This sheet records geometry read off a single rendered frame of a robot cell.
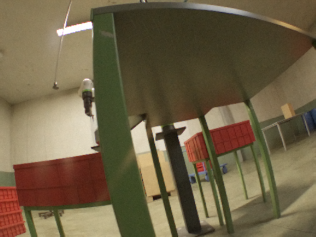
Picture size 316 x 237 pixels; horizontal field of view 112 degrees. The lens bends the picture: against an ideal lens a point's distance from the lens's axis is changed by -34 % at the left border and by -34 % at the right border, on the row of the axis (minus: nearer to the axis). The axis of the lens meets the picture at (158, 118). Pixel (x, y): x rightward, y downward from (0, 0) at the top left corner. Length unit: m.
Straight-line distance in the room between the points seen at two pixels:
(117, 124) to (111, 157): 0.04
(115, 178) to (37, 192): 0.73
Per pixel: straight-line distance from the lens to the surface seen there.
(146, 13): 0.36
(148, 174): 3.29
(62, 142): 6.06
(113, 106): 0.20
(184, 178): 1.37
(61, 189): 0.82
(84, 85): 1.44
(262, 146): 1.21
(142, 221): 0.19
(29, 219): 0.98
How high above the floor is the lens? 0.63
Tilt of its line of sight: 18 degrees up
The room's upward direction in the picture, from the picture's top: 14 degrees counter-clockwise
